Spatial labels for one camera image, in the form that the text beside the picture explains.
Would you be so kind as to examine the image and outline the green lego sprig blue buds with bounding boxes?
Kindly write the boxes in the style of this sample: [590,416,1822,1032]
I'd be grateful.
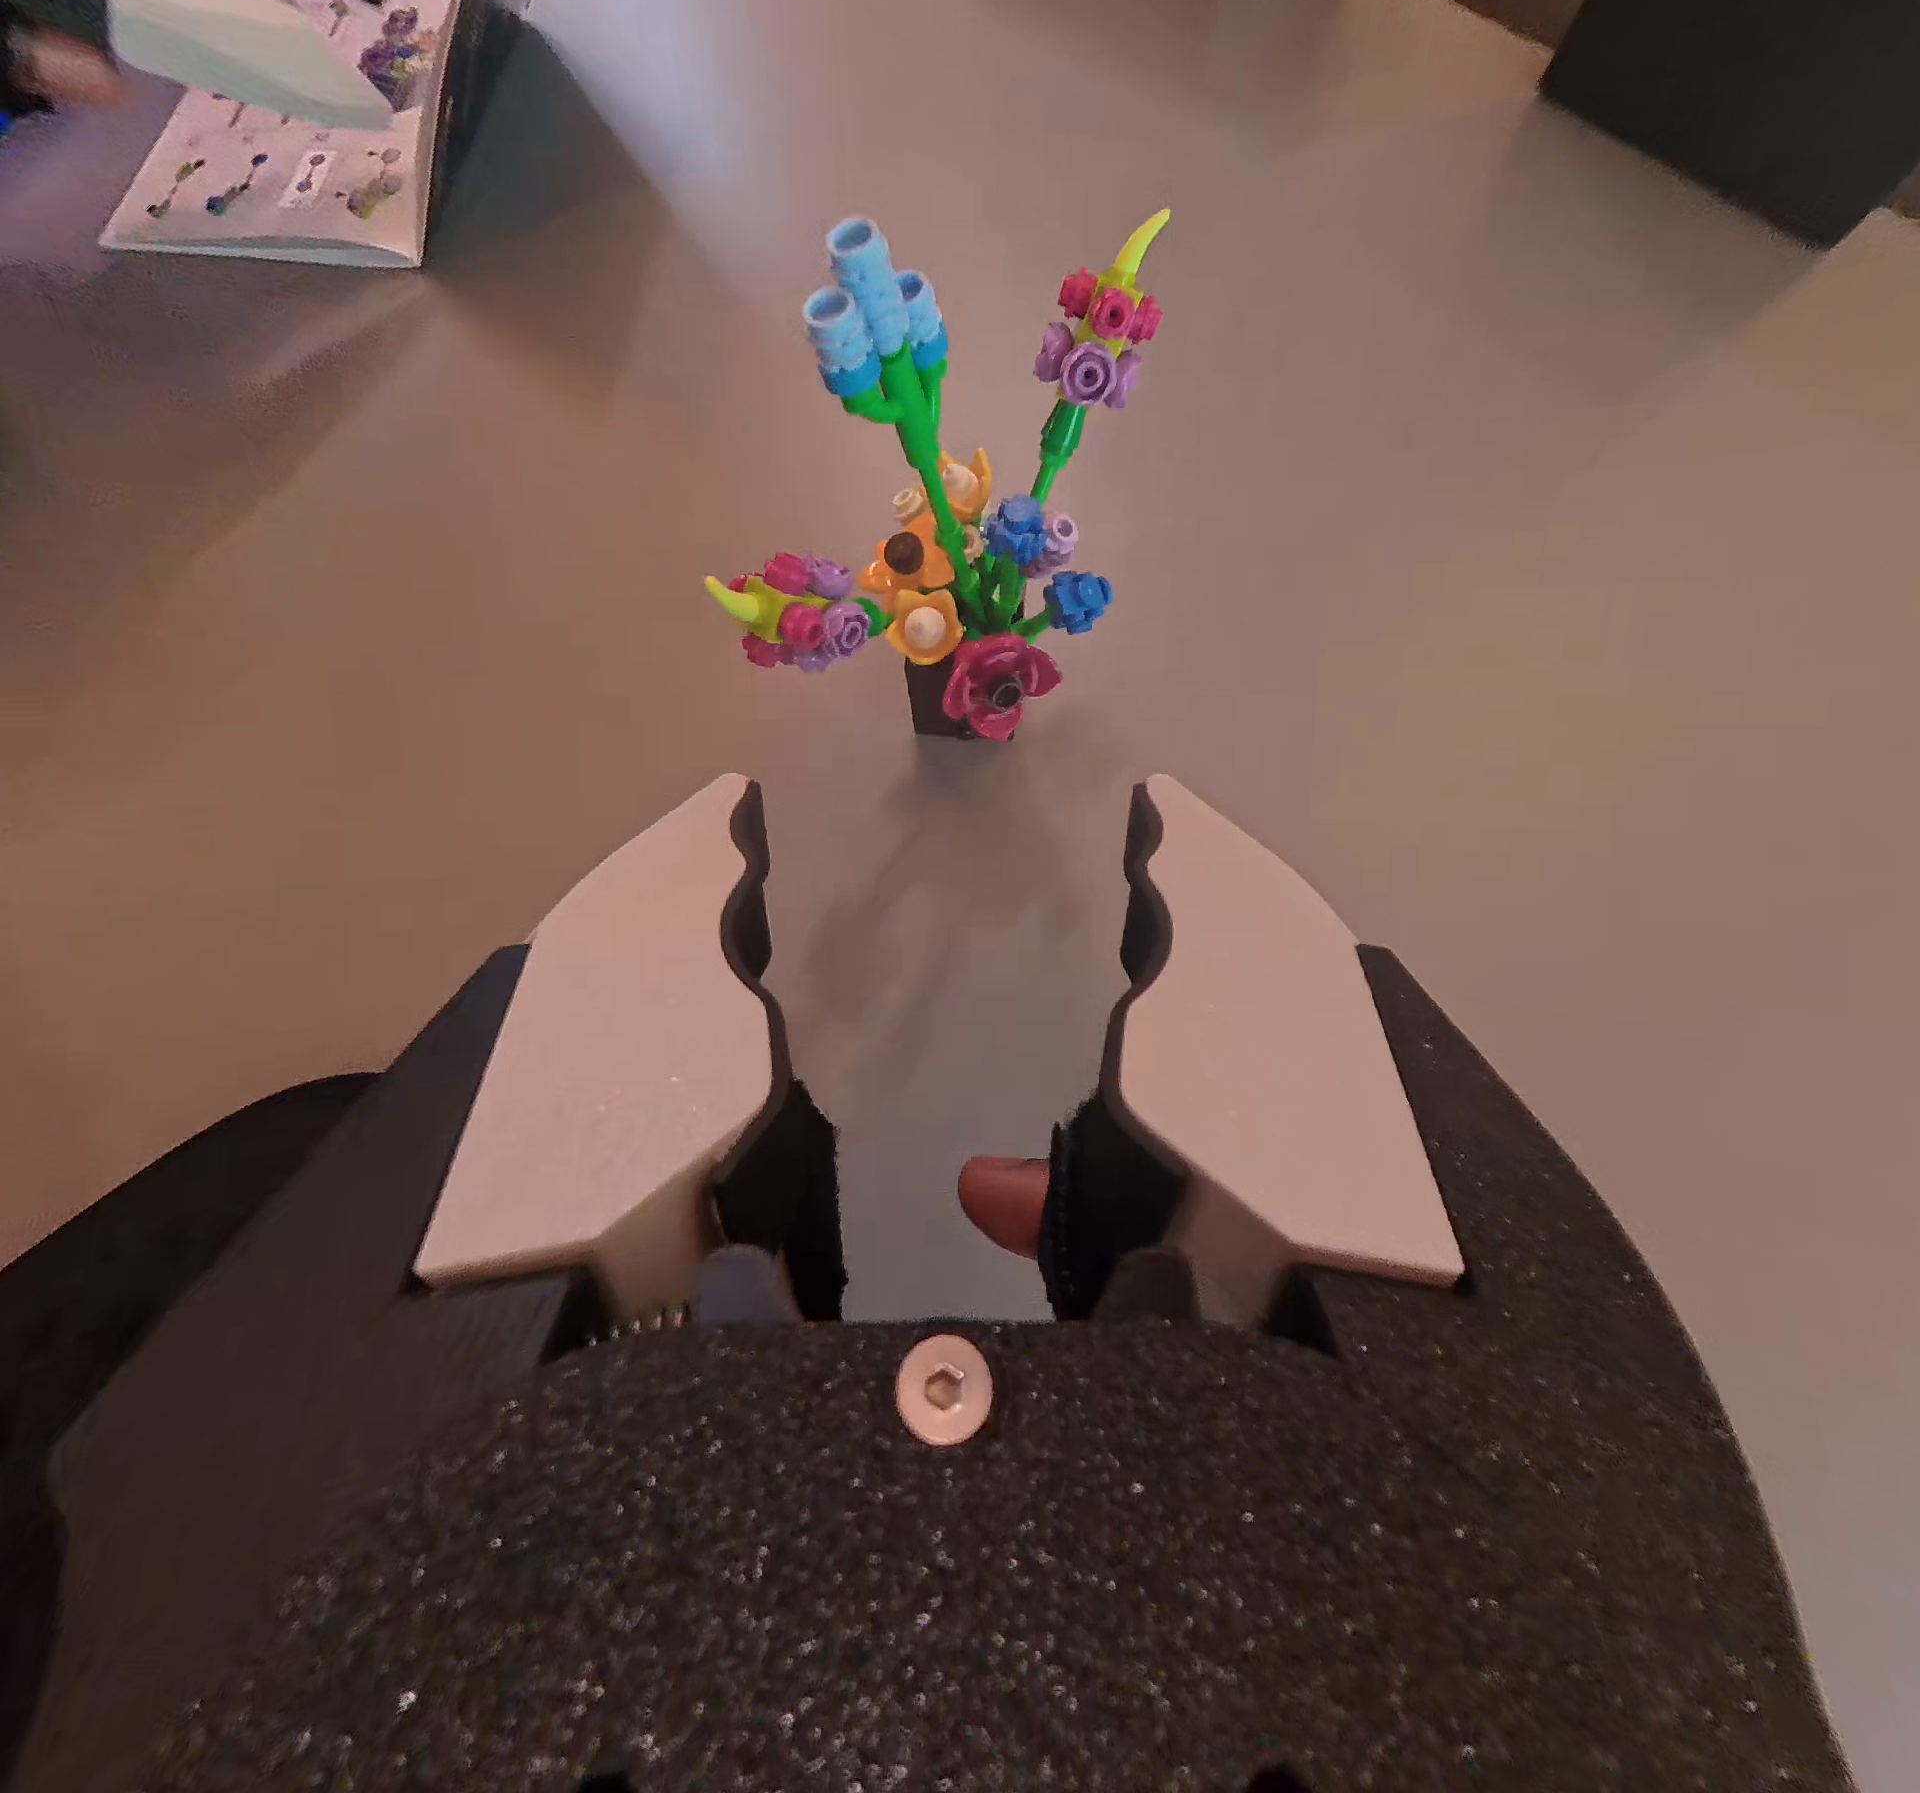
[802,213,995,624]

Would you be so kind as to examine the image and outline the person's right hand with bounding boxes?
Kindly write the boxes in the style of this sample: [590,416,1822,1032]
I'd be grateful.
[956,1153,1055,1259]

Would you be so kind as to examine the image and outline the lego instruction booklet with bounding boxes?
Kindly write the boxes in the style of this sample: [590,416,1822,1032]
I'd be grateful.
[95,0,558,272]

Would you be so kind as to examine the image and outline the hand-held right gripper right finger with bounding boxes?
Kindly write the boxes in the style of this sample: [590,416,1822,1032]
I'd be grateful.
[1044,773,1467,1325]

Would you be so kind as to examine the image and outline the black rectangular block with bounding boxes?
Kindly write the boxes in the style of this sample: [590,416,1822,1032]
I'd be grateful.
[1541,0,1920,249]

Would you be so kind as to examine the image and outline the black padded chair armrest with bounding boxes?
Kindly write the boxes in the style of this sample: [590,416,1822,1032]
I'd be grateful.
[0,1073,383,1793]

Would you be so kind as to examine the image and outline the lego flower bouquet model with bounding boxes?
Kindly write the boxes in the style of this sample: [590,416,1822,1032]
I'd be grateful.
[704,206,1172,745]

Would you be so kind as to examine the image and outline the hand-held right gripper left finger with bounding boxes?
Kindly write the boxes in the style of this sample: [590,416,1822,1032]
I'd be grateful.
[414,773,845,1325]

